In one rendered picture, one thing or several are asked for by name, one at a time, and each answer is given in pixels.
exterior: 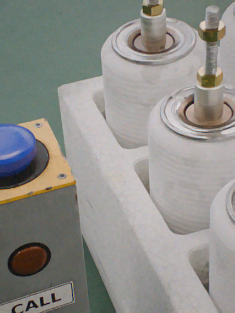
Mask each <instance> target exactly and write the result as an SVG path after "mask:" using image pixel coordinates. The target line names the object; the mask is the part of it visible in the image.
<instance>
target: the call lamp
mask: <svg viewBox="0 0 235 313"><path fill-rule="evenodd" d="M47 259H48V254H47V252H46V251H45V250H44V249H43V248H41V247H38V246H31V247H28V248H26V249H23V250H21V251H20V252H19V253H18V254H17V255H15V257H14V258H13V260H12V268H13V270H14V271H15V272H16V273H19V274H31V273H33V272H36V271H38V270H40V269H41V268H42V267H43V266H44V264H45V263H46V262H47Z"/></svg>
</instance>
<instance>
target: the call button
mask: <svg viewBox="0 0 235 313"><path fill-rule="evenodd" d="M36 153H37V143H36V139H35V136H34V135H33V133H32V132H31V131H30V130H28V129H27V128H25V127H21V126H19V125H15V124H11V123H4V124H0V177H7V176H11V175H15V174H17V173H20V172H22V171H23V170H25V169H26V168H27V167H28V166H29V164H30V162H31V161H32V159H33V158H35V156H36Z"/></svg>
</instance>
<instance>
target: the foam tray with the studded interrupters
mask: <svg viewBox="0 0 235 313"><path fill-rule="evenodd" d="M58 96H59V106H60V112H61V117H62V127H63V132H64V142H65V151H66V158H67V162H68V164H69V166H70V168H71V170H72V173H73V175H74V177H75V179H76V190H77V195H78V206H79V213H80V223H81V233H82V234H83V237H84V240H85V242H86V244H87V246H88V248H89V250H90V252H91V256H92V258H93V259H94V262H95V264H96V266H97V269H98V271H99V273H100V276H101V278H102V281H103V283H104V285H105V287H106V291H107V292H108V294H109V296H110V300H111V302H112V304H113V305H114V308H115V310H116V312H117V313H219V311H218V310H217V308H216V307H215V305H214V303H213V302H212V299H211V298H210V296H209V267H210V265H209V244H210V231H209V228H208V229H204V230H201V231H198V232H194V233H191V234H187V235H177V234H174V233H172V232H171V231H170V229H169V227H168V226H167V224H166V222H165V220H164V219H163V217H162V215H161V214H160V212H159V210H158V209H157V206H155V204H154V202H153V201H152V199H151V197H150V189H149V155H148V145H146V146H142V147H139V148H135V149H125V148H122V147H121V146H120V144H119V143H118V140H117V139H116V137H115V135H114V134H113V132H112V131H111V129H110V127H109V125H108V124H107V122H106V109H105V100H104V93H103V78H102V76H100V77H96V78H92V79H87V80H84V81H79V82H76V83H70V84H66V85H63V86H61V87H59V88H58Z"/></svg>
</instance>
